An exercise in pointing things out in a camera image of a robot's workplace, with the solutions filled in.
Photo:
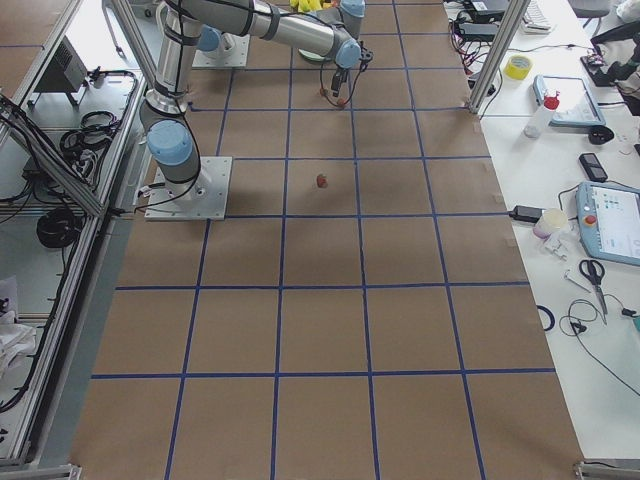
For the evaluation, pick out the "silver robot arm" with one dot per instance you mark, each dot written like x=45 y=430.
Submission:
x=331 y=33

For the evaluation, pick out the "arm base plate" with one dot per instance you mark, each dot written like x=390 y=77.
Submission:
x=231 y=52
x=206 y=200

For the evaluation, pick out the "black phone remote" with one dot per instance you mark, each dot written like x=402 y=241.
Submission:
x=593 y=167

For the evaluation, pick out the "black handled scissors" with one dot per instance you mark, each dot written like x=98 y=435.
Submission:
x=594 y=272

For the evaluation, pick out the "light green plate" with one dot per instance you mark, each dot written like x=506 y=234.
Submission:
x=313 y=57

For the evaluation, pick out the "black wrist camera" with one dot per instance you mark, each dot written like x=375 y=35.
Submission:
x=366 y=56

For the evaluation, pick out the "red capped plastic bottle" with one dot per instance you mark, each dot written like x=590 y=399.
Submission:
x=541 y=119

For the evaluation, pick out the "grey control box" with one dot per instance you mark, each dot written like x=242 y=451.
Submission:
x=65 y=74

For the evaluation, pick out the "aluminium frame post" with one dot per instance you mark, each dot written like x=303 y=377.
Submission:
x=506 y=31

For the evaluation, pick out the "teach pendant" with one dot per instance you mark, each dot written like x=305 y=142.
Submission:
x=578 y=106
x=608 y=221

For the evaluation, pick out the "yellow banana bunch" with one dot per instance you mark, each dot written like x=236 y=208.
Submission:
x=306 y=6

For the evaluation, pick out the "yellow tape roll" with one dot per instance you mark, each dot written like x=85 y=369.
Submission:
x=518 y=67

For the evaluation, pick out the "black power adapter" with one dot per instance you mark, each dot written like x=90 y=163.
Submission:
x=526 y=214

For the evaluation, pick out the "upper teach pendant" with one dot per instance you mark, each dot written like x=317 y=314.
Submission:
x=578 y=106

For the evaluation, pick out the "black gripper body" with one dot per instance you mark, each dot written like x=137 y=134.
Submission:
x=341 y=76

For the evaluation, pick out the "lower teach pendant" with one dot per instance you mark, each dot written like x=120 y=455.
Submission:
x=608 y=221

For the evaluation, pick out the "white paper cup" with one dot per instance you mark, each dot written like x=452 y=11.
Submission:
x=550 y=222

